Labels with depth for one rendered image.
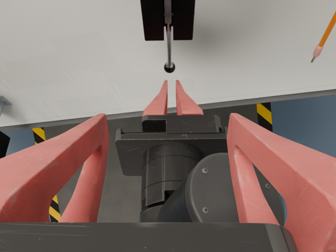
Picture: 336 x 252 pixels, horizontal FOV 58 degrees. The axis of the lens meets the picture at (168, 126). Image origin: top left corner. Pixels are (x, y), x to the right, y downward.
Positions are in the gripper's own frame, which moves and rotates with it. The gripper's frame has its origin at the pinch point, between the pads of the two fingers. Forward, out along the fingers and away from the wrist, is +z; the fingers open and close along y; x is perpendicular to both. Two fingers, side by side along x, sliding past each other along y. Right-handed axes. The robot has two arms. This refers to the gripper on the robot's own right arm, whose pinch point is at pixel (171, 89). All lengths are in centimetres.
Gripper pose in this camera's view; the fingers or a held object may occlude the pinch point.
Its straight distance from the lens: 34.3
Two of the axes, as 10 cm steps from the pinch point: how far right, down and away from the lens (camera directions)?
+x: 0.0, 6.1, 7.9
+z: -0.1, -7.9, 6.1
